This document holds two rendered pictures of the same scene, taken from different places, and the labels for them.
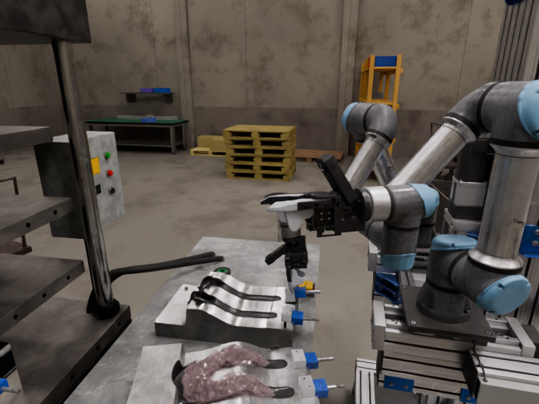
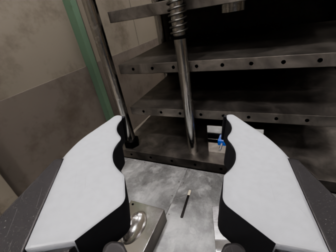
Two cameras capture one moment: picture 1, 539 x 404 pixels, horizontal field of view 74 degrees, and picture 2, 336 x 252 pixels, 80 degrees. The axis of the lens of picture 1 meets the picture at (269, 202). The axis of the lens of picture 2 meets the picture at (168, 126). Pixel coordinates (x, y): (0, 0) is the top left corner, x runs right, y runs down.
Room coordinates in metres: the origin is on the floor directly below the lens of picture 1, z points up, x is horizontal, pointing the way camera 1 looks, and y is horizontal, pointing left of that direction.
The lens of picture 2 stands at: (0.71, -0.10, 1.52)
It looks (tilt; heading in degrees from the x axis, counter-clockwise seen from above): 30 degrees down; 109
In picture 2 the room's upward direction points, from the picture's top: 11 degrees counter-clockwise
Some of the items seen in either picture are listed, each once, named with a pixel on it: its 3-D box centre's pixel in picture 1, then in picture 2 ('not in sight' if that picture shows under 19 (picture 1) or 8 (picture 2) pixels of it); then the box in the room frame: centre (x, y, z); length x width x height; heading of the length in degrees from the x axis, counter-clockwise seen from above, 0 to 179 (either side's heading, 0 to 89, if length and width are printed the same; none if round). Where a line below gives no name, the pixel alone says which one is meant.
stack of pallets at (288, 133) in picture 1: (261, 151); not in sight; (6.76, 0.14, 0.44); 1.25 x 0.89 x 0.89; 79
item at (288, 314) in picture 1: (300, 317); not in sight; (1.07, -0.11, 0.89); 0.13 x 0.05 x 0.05; 80
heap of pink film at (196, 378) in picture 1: (227, 371); not in sight; (0.82, 0.12, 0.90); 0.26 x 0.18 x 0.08; 98
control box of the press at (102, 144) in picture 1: (102, 289); not in sight; (1.51, 0.80, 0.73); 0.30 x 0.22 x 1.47; 171
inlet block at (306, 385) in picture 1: (322, 388); not in sight; (0.80, -0.15, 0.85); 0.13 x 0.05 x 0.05; 98
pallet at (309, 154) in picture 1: (312, 155); not in sight; (8.28, -1.00, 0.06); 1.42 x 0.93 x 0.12; 77
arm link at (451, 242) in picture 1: (453, 259); not in sight; (0.92, -0.52, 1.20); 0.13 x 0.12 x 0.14; 13
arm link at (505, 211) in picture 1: (505, 204); not in sight; (0.79, -0.55, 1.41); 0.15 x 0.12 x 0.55; 13
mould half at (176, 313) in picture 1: (230, 305); not in sight; (1.18, 0.15, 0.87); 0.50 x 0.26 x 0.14; 81
